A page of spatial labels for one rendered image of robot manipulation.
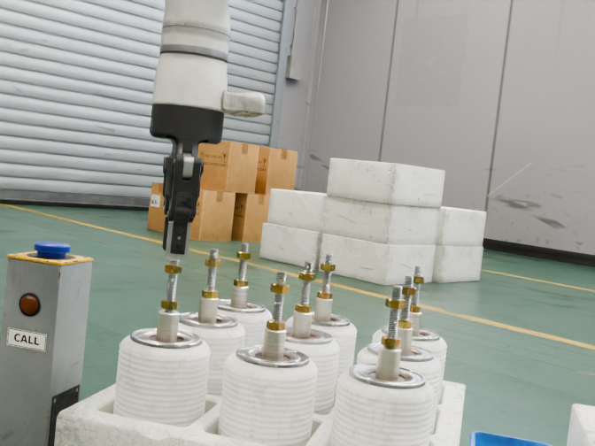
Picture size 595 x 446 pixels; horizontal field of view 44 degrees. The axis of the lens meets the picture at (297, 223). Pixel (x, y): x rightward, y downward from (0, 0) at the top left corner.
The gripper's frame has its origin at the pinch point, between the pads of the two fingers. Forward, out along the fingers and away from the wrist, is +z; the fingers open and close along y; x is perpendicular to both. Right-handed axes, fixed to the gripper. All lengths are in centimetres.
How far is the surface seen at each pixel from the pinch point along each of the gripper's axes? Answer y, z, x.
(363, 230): -241, 13, 102
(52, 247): -9.7, 2.8, -13.0
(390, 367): 12.0, 9.1, 20.8
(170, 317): 1.1, 7.7, 0.2
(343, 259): -248, 28, 96
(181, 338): -0.6, 10.3, 1.8
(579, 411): -3, 17, 53
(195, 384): 3.6, 14.0, 3.2
